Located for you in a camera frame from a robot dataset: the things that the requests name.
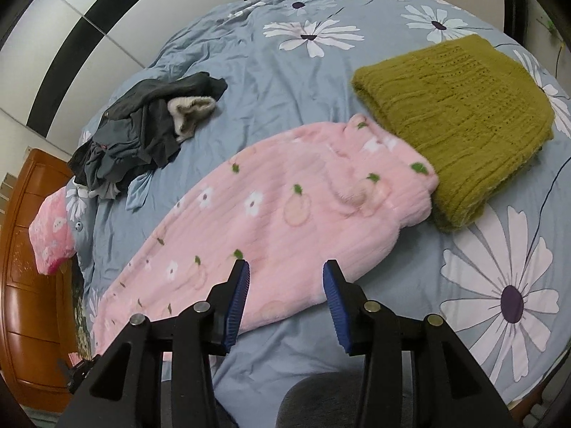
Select dark floral bed sheet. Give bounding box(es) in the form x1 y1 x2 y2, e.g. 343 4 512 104
67 256 97 366

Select wooden headboard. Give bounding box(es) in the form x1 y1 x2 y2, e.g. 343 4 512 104
0 149 96 401

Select cream fuzzy garment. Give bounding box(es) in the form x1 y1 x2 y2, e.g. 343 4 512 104
167 96 218 144

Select light blue cloth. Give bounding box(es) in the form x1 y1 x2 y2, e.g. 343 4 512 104
125 172 158 213

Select green hanging vine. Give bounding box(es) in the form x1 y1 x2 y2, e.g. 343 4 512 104
541 15 565 52

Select blue-grey floral duvet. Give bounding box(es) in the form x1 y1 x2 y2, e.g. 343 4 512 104
65 0 571 411

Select white wardrobe with black stripe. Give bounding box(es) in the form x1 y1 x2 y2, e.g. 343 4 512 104
0 0 313 157

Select pink fleece pajama pants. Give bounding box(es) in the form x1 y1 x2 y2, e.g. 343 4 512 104
91 113 440 362

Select white garment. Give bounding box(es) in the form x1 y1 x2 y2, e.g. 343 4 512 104
87 178 122 200

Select dark grey sweatshirt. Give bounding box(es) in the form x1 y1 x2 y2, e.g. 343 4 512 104
103 72 228 171

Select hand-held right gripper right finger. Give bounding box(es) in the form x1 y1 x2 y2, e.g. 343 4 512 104
323 259 514 428

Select charcoal garment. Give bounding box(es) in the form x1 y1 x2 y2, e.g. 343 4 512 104
69 125 156 199

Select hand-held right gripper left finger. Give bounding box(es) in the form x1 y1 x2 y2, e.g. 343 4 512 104
67 259 251 428

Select pink cloud print quilt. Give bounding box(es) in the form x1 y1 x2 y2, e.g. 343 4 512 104
29 187 77 276

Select green knitted sweater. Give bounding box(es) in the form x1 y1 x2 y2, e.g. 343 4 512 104
352 35 556 233

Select blue-grey floral pillow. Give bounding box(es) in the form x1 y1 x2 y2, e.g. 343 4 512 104
65 177 96 244

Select black furniture frame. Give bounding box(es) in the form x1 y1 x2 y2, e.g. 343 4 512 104
500 0 544 46

